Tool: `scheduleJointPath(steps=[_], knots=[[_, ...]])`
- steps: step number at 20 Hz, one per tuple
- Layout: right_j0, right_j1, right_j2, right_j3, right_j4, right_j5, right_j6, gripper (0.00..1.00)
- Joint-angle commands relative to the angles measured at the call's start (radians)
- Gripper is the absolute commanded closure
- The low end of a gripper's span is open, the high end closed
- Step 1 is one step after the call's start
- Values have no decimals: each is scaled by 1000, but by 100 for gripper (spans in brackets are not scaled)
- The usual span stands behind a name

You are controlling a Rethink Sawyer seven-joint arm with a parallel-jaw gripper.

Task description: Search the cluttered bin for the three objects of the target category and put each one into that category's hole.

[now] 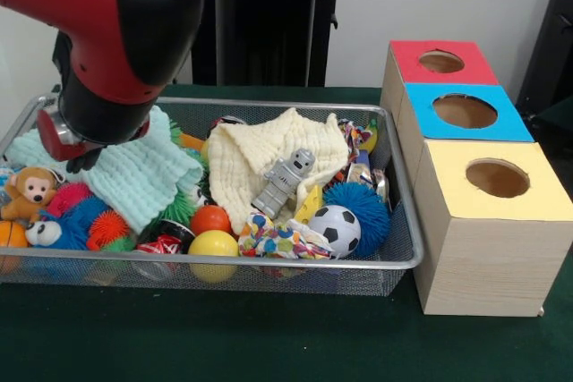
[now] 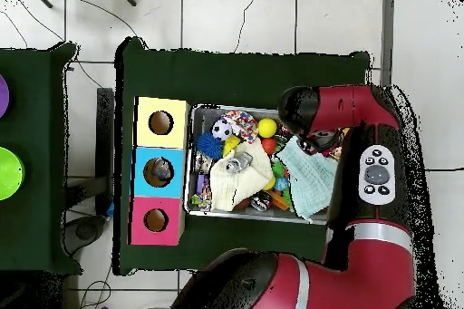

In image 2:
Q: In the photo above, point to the mint green cloth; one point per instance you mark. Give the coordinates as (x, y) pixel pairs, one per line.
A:
(311, 185)

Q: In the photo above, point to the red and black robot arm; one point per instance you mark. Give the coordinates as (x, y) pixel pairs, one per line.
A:
(362, 272)

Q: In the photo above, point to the silver mesh bin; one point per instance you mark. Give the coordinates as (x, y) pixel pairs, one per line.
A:
(206, 117)

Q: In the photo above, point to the wooden box with three holes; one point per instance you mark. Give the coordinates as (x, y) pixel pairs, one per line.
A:
(177, 135)

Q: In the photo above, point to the blue spiky ball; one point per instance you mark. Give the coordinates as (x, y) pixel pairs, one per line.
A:
(208, 146)

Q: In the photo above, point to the small soccer ball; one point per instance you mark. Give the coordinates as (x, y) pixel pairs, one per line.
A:
(222, 130)

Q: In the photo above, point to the cream cloth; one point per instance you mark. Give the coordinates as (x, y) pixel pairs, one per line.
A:
(232, 189)

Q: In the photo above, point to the orange ball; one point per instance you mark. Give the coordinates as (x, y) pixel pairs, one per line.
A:
(269, 146)

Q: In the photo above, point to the yellow ball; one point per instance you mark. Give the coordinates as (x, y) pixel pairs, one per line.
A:
(267, 127)

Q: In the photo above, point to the dark green tablecloth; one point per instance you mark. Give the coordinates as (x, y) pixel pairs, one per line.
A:
(217, 77)

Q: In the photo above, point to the side table with green cloth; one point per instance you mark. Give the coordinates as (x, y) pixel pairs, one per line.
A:
(32, 142)

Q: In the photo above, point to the lime green disc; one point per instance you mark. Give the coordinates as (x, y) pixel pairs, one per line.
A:
(9, 173)

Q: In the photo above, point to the purple disc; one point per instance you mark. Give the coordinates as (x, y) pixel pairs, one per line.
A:
(3, 97)

